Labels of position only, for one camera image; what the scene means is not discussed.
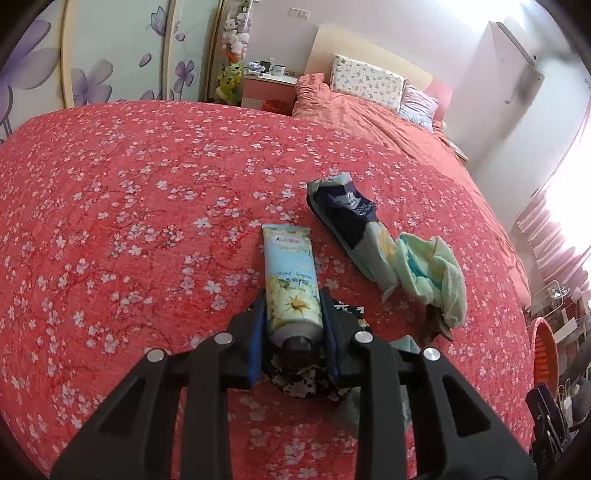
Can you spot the pink window curtain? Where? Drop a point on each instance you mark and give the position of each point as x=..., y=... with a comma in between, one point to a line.
x=556, y=222

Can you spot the wall socket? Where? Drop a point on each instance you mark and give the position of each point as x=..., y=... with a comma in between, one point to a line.
x=299, y=13

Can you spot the pink striped pillow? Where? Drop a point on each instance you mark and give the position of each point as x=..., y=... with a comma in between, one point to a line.
x=419, y=108

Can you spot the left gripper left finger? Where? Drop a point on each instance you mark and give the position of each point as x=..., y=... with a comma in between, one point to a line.
x=131, y=434

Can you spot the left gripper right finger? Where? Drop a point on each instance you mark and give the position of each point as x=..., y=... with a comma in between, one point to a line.
x=456, y=434

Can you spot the orange plastic laundry basket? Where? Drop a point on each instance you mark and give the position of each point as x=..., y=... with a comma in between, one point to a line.
x=545, y=355

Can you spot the bed with salmon duvet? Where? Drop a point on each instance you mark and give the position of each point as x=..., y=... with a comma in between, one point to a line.
x=316, y=102

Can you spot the green yellow plush toy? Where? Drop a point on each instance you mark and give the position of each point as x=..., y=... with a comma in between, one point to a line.
x=228, y=84

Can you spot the mint green cloth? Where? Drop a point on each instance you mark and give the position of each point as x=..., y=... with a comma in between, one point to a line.
x=429, y=271

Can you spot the sliding wardrobe with flowers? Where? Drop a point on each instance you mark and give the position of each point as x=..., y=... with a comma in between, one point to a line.
x=62, y=54

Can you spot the floral hand cream tube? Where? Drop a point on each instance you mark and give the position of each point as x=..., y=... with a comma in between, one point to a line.
x=293, y=303

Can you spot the beige pink headboard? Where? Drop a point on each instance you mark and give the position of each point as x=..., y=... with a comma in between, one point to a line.
x=332, y=39

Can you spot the red floral tablecloth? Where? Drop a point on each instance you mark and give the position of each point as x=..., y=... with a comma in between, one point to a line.
x=138, y=225

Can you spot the dark floral cloth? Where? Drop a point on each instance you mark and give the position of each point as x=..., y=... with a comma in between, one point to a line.
x=312, y=381

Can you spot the dark blue snack bag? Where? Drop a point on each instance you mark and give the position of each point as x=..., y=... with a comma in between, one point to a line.
x=353, y=220

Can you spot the white wire rack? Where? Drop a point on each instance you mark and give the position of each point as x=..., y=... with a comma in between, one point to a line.
x=552, y=303

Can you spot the floral white pillow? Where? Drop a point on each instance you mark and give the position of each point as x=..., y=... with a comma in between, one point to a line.
x=368, y=82

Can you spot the left pink nightstand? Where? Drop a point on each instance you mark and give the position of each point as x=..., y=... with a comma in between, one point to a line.
x=271, y=93

